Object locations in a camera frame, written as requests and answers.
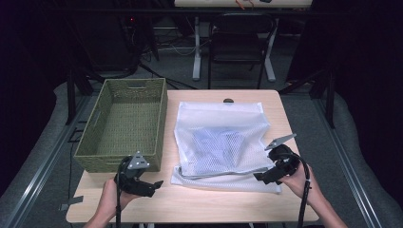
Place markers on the black folding chair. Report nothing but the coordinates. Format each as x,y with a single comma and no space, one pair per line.
237,41

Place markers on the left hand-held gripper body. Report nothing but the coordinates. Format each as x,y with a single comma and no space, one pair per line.
131,177

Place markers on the grey tape piece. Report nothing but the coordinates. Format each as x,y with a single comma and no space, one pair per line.
71,202

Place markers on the purple cloth garment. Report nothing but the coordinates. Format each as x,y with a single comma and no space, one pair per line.
218,145

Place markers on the person's left hand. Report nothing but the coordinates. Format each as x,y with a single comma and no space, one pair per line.
112,198

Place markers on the white mesh laundry bag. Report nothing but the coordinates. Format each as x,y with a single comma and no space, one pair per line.
221,117

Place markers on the white-legged desk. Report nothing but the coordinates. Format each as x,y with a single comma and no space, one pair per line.
197,57

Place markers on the metal floor rail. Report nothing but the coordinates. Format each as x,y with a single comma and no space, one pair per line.
41,171
348,171

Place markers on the dark round table grommet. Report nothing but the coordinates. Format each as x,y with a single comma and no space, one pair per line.
228,100

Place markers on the black metal stand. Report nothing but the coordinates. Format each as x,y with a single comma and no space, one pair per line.
71,98
330,101

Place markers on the green woven basket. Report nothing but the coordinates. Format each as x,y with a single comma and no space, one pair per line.
126,126

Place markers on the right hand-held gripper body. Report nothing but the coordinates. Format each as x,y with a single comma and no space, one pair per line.
285,163

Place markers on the person's right hand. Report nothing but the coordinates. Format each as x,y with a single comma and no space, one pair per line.
297,185

